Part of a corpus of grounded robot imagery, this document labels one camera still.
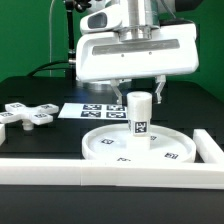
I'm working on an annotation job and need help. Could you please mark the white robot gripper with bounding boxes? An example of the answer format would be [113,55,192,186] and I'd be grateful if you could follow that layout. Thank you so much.
[76,23,199,105]

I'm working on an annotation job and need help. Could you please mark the white round table top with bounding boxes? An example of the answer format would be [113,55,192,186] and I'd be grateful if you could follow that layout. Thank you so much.
[82,124,196,163]

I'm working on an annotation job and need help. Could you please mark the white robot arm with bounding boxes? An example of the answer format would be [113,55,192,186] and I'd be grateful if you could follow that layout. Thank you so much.
[76,0,203,105]

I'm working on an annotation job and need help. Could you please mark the white marker sheet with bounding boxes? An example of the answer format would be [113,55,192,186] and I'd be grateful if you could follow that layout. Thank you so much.
[58,103,127,120]

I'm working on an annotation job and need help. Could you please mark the white cross-shaped table base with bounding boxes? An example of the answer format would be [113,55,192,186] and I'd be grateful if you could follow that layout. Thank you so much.
[0,102,59,131]

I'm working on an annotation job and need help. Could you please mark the white left fence piece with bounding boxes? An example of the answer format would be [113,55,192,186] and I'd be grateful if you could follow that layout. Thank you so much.
[0,124,6,146]

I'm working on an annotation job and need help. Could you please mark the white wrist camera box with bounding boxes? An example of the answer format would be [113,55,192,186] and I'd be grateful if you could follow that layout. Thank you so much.
[80,5,122,34]

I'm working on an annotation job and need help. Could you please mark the white hanging cable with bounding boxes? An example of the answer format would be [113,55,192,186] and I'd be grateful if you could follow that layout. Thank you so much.
[48,0,58,78]

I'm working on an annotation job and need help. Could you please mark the black cable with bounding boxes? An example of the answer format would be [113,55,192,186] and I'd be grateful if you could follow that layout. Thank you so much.
[27,59,82,78]

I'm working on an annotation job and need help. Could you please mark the white right fence rail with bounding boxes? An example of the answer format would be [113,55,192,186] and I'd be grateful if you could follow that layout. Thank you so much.
[193,129,224,165]

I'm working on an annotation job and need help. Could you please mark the white fence rail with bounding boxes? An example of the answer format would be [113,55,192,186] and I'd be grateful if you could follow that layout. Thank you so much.
[0,158,224,189]
[193,129,224,165]

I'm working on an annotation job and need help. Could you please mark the black camera stand pole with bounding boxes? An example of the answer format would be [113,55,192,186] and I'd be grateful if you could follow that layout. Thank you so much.
[63,0,92,66]

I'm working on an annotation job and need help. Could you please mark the white front fence rail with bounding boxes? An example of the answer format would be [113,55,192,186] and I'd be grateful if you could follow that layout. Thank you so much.
[0,158,224,189]

